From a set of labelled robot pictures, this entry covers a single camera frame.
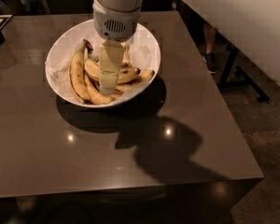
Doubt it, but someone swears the banana across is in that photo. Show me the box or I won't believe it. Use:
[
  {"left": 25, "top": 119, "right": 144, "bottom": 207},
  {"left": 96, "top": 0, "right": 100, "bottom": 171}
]
[{"left": 84, "top": 60, "right": 141, "bottom": 84}]

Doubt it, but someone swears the person leg with shoe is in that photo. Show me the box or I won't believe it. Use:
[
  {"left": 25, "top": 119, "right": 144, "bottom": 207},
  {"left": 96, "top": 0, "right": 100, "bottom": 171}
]
[{"left": 203, "top": 23, "right": 217, "bottom": 74}]

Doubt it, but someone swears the right lower banana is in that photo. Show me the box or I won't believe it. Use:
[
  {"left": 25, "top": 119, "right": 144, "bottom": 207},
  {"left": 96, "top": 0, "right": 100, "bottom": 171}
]
[{"left": 116, "top": 70, "right": 155, "bottom": 92}]

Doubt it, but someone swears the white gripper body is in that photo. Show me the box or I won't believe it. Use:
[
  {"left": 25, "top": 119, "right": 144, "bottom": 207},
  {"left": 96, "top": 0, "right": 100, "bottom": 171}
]
[{"left": 93, "top": 0, "right": 141, "bottom": 42}]

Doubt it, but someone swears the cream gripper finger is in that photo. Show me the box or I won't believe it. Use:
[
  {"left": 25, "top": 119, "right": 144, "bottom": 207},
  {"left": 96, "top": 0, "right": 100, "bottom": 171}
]
[{"left": 99, "top": 40, "right": 124, "bottom": 95}]

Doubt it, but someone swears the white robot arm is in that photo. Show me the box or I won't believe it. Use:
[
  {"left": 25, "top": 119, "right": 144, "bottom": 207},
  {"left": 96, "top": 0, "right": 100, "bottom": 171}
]
[{"left": 92, "top": 0, "right": 143, "bottom": 95}]

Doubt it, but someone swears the left long banana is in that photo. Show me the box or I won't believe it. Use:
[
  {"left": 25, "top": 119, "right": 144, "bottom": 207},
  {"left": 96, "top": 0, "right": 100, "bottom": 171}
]
[{"left": 70, "top": 39, "right": 92, "bottom": 102}]

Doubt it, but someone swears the bottom middle banana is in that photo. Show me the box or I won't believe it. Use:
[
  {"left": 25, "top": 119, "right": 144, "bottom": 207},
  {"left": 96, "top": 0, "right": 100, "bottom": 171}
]
[{"left": 84, "top": 74, "right": 113, "bottom": 105}]

